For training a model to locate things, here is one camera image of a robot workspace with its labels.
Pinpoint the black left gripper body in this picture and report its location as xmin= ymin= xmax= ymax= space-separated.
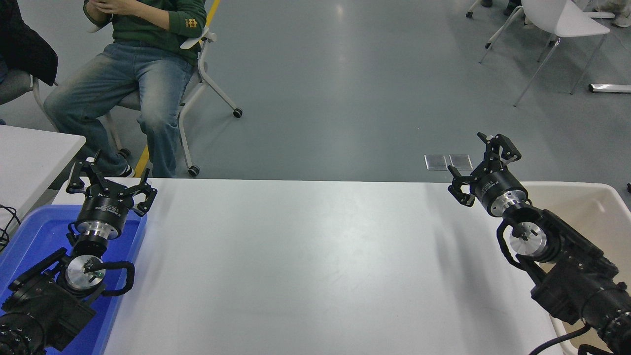
xmin=76 ymin=193 xmax=130 ymax=229

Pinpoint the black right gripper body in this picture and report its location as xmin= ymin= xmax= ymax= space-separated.
xmin=471 ymin=170 xmax=529 ymax=216

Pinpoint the person's left hand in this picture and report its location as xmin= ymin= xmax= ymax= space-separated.
xmin=101 ymin=0 xmax=143 ymax=15

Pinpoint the white side table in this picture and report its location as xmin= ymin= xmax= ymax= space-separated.
xmin=0 ymin=125 xmax=87 ymax=237

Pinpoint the blue plastic tray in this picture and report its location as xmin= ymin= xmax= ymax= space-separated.
xmin=0 ymin=205 xmax=148 ymax=355

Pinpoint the large pale plastic bin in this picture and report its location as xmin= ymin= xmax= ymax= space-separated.
xmin=520 ymin=181 xmax=631 ymax=355

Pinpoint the person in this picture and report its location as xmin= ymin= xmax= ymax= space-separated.
xmin=43 ymin=0 xmax=208 ymax=178
xmin=481 ymin=0 xmax=523 ymax=18
xmin=0 ymin=0 xmax=59 ymax=87
xmin=594 ymin=0 xmax=631 ymax=28

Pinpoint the white bar on floor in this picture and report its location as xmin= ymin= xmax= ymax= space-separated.
xmin=588 ymin=83 xmax=631 ymax=94

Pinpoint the grey chair with castors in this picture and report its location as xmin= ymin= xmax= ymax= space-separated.
xmin=101 ymin=0 xmax=243 ymax=177

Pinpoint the white chair with metal legs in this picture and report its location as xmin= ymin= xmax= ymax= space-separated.
xmin=478 ymin=0 xmax=611 ymax=107

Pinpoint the black cable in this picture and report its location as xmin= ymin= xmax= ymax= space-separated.
xmin=0 ymin=205 xmax=21 ymax=252

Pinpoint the grey chair with white frame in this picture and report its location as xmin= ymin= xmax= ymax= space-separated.
xmin=0 ymin=69 xmax=57 ymax=131

